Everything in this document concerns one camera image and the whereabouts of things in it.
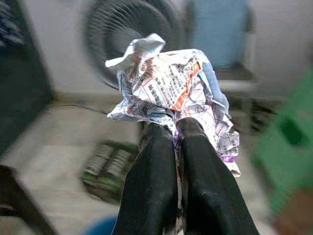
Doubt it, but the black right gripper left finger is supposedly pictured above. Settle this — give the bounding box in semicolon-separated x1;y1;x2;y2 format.
113;122;183;235

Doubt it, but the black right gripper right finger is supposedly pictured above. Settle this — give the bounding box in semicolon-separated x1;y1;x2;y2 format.
176;117;260;235

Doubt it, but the printed paper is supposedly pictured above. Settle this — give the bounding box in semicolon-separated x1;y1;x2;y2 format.
105;33;242;178

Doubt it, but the blue round bucket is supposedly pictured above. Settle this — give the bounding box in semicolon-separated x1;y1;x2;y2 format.
79;214;122;235

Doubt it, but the green plastic object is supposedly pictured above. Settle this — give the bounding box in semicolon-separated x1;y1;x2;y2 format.
251;70;313;214

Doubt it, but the dark furniture leg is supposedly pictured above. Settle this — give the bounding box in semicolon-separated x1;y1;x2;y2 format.
0;164;56;235

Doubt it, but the black floor fan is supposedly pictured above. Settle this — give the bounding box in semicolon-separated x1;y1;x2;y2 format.
82;0;185;90

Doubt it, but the light blue box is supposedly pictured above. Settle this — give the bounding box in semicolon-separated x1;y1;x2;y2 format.
187;0;256;72

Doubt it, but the dark cabinet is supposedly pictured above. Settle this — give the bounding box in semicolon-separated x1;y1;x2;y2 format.
0;0;56;155

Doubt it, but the wire grille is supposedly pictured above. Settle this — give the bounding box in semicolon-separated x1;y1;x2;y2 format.
79;139;141;203

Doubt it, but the thin black floor cable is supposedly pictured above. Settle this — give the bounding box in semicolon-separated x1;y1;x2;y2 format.
61;103;110;115

